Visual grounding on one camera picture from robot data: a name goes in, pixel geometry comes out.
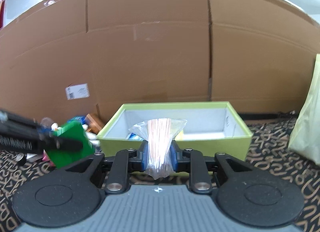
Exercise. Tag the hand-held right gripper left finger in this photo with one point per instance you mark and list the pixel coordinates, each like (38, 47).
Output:
(144, 158)

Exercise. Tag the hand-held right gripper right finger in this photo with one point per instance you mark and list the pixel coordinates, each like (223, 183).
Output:
(175, 159)

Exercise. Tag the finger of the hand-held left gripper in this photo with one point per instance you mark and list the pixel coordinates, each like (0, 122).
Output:
(22, 122)
(65, 144)

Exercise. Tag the dark green small box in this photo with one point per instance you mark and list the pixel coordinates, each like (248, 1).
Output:
(72, 158)

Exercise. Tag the clear plastic bag of sticks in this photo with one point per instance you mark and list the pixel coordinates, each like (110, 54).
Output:
(160, 147)

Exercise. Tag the light green cardboard box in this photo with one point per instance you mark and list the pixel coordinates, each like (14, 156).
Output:
(212, 144)

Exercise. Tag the dark round object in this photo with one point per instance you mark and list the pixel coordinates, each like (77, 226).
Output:
(20, 159)

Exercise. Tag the pink small object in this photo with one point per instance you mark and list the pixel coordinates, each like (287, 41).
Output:
(47, 159)

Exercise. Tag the blue and white packet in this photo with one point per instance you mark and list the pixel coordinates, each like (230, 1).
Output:
(132, 137)

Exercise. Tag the white plastic object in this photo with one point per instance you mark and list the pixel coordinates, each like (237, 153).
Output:
(92, 142)

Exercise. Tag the long brown box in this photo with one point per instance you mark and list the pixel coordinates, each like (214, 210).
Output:
(93, 122)

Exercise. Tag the white shipping label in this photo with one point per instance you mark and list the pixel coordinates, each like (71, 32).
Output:
(77, 91)

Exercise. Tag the black patterned rug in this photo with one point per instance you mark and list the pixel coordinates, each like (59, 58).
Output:
(275, 152)

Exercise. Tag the large brown cardboard sheet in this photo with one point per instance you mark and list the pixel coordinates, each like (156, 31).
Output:
(150, 47)

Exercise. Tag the pale yellow plastic bag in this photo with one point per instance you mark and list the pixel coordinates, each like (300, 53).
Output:
(307, 127)

